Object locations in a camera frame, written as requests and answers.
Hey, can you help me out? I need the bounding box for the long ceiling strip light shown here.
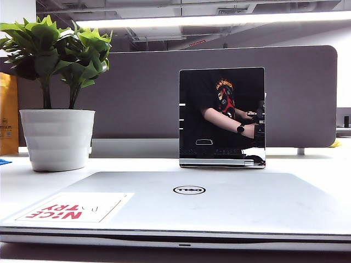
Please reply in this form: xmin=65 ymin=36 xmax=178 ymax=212
xmin=75 ymin=10 xmax=351 ymax=28

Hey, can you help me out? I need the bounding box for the green artificial plant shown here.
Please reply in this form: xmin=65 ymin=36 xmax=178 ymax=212
xmin=0 ymin=15 xmax=113 ymax=110

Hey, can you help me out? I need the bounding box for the yellow cardboard box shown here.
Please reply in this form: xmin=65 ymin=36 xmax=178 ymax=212
xmin=0 ymin=72 xmax=19 ymax=156

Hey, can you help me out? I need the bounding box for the grey desk divider panel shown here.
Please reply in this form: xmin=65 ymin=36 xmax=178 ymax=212
xmin=16 ymin=45 xmax=338 ymax=148

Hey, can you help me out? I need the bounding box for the white ribbed plant pot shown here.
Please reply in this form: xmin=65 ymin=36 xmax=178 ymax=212
xmin=19 ymin=108 xmax=96 ymax=173

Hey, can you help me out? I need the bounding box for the silver Dell laptop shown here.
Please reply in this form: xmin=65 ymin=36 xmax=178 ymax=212
xmin=0 ymin=171 xmax=351 ymax=251

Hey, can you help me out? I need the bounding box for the white red text sticker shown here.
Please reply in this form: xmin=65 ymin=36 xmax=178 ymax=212
xmin=15 ymin=191 xmax=135 ymax=224

